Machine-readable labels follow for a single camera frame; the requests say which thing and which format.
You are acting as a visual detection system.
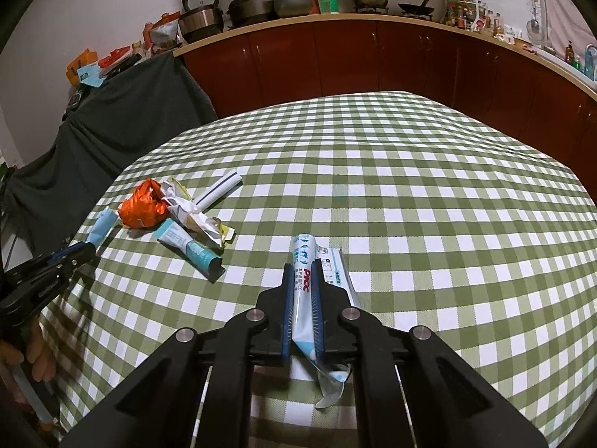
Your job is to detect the teal white tube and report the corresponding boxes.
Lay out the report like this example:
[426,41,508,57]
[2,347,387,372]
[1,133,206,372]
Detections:
[153,218,225,282]

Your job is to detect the snack bag on counter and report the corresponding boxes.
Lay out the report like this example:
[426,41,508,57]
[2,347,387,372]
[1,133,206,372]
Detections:
[149,11,181,55]

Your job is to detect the person's left hand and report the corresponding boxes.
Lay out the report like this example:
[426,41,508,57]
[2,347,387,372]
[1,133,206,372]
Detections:
[1,317,57,388]

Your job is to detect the condiment jars rack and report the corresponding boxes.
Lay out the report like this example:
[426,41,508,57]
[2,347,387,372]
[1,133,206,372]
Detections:
[442,0,505,37]

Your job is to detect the grey metal bowl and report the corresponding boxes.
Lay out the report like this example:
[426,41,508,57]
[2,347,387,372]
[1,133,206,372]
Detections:
[273,0,313,18]

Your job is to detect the orange wrapper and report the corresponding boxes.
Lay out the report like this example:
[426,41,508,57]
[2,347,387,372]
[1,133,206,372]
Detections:
[118,179,169,228]

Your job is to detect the white paper tube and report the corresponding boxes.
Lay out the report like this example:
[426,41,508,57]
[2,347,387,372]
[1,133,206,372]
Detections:
[194,170,243,211]

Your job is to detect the light blue box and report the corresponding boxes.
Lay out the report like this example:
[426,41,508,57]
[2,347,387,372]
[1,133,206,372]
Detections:
[77,62,105,88]

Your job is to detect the rice cooker open lid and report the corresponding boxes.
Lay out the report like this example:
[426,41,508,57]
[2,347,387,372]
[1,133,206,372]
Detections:
[179,0,224,44]

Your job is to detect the white tube blue lettering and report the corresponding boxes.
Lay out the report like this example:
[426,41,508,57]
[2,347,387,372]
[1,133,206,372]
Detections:
[291,234,360,410]

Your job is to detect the black wok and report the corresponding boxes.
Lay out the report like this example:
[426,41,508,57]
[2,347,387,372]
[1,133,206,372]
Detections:
[398,0,435,20]

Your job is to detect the orange bag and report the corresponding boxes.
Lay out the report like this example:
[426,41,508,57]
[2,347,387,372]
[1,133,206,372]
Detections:
[66,49,98,87]

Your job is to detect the light blue sachet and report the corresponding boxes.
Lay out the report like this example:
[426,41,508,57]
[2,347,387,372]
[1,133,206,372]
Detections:
[86,207,119,249]

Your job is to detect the green white checkered tablecloth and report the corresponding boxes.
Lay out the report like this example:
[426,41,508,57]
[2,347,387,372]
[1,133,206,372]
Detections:
[43,92,596,446]

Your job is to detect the black pot with lid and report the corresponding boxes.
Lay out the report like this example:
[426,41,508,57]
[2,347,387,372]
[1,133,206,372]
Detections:
[228,0,278,28]

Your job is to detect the red kitchen cabinets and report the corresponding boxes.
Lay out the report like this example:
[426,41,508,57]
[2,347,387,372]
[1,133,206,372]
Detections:
[177,14,596,192]

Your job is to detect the red plastic item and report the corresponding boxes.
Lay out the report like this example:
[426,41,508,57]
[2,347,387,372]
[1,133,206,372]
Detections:
[98,47,132,69]

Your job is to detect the dark green draped cloth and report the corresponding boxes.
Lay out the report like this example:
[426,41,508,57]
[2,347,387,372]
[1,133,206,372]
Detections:
[3,54,216,256]

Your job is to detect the white paper wrapper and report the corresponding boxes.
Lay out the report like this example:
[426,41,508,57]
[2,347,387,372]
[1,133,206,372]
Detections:
[160,177,236,250]

